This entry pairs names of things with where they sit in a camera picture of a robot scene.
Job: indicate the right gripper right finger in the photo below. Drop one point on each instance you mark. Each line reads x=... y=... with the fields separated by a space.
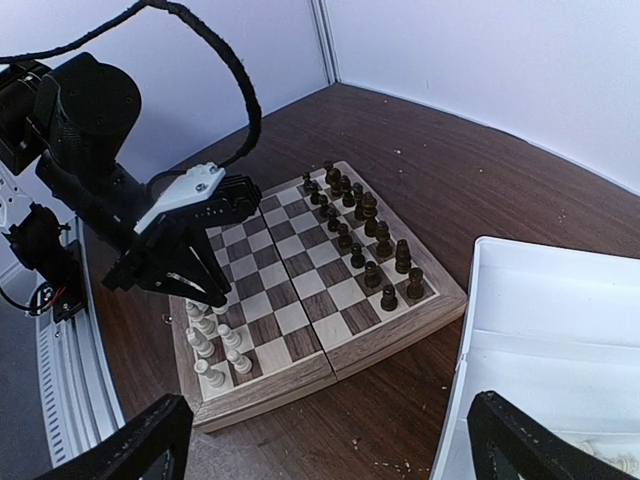
x=506 y=443

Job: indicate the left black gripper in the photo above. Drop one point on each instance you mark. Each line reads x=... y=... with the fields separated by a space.
x=172 y=259

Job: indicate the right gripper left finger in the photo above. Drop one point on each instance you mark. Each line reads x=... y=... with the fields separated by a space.
x=152 y=445

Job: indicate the white tall piece carried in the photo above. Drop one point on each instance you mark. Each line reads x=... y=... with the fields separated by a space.
x=194 y=307

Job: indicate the white chess piece tall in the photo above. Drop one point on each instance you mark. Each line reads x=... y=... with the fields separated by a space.
x=199 y=342

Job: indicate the white chess piece short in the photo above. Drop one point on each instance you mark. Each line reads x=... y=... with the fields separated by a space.
x=241 y=363

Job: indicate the white pawn second row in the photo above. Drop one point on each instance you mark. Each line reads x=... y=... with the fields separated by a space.
x=230 y=338

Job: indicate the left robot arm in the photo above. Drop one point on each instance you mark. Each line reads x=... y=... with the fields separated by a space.
x=70 y=123

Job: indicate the wooden chess board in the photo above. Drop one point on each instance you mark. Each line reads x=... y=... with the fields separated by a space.
x=306 y=318

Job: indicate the pile of white chess pieces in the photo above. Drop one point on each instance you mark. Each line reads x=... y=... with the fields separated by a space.
x=621 y=452

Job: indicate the white plastic tray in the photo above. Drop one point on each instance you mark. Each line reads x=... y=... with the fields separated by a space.
x=554 y=331

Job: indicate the dark pawn two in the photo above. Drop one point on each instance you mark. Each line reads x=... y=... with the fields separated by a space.
x=314 y=193

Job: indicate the dark pawn three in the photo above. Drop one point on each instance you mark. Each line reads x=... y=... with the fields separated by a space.
x=323 y=206

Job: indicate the dark pawn four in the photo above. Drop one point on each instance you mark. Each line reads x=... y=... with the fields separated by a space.
x=333 y=221

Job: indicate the dark pawn five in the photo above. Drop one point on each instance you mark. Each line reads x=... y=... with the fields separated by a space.
x=344 y=237

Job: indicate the dark pawn six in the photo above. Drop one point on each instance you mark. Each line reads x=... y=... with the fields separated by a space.
x=357 y=259

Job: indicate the dark bishop left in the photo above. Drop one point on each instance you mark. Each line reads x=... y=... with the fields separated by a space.
x=348 y=199

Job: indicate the dark bishop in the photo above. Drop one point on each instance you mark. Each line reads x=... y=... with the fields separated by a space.
x=348 y=199
x=384 y=248

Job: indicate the dark rook far left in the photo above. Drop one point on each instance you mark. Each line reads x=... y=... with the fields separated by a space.
x=327 y=166

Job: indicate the dark rook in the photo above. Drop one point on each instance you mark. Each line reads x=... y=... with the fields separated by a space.
x=415 y=289
x=327 y=166

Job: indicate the dark knight left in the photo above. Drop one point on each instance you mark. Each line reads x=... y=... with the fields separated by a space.
x=333 y=179

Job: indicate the dark knight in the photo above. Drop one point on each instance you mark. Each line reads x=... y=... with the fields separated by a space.
x=333 y=179
x=403 y=257

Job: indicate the dark queen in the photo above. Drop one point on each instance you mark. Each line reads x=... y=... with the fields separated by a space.
x=358 y=194

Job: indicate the dark pawn seven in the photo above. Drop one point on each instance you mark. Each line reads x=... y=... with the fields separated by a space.
x=371 y=275

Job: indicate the dark rook right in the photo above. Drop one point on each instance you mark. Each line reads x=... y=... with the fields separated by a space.
x=415 y=289

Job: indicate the dark pawn eight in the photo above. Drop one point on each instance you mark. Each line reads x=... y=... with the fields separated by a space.
x=389 y=301

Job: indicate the dark king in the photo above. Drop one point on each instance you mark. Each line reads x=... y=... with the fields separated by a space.
x=370 y=212

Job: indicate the dark bishop right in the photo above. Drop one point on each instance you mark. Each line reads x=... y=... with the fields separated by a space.
x=384 y=248

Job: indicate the dark knight right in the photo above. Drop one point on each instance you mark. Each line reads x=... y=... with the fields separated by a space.
x=403 y=257

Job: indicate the front aluminium rail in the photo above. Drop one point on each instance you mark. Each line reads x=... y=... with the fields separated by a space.
x=80 y=407

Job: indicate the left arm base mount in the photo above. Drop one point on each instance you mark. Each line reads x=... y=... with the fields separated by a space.
x=36 y=244

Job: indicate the left aluminium frame post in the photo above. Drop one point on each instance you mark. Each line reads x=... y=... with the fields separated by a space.
x=323 y=29

